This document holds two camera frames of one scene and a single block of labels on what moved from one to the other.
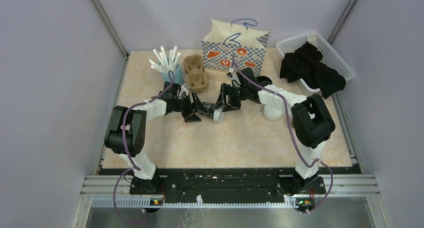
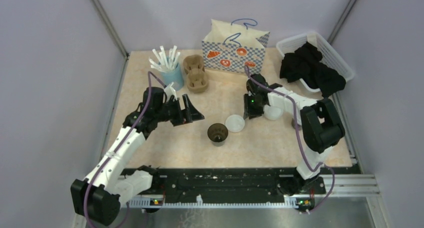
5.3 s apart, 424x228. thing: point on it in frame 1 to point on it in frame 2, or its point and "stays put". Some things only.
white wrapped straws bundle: (162, 64) stays put
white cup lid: (218, 115) to (235, 122)
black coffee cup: (210, 108) to (217, 132)
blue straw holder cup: (175, 75) stays put
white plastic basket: (328, 56) stays put
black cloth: (305, 64) stays put
